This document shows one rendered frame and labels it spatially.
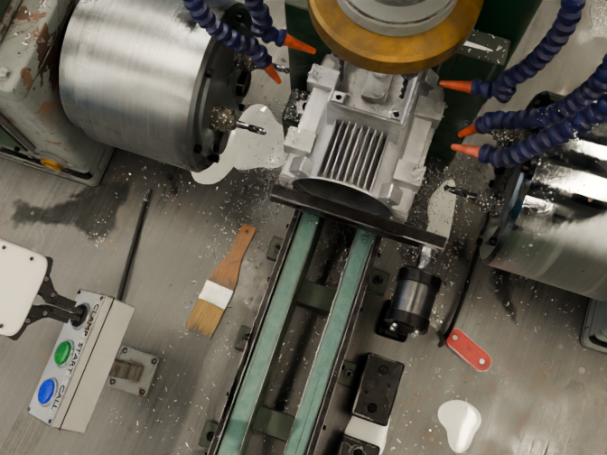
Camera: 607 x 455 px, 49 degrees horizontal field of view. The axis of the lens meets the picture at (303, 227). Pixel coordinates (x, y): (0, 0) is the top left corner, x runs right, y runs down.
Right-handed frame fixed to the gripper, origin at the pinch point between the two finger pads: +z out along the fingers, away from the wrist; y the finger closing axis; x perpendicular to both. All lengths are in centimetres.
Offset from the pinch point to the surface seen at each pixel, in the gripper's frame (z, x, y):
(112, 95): -5.5, 0.3, 27.8
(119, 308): 5.4, -3.5, 2.5
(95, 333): 3.5, -3.5, -1.5
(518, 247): 32, -41, 25
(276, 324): 28.7, -8.3, 8.5
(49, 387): 2.0, -0.9, -9.4
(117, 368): 14.7, 5.5, -5.0
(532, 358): 64, -32, 18
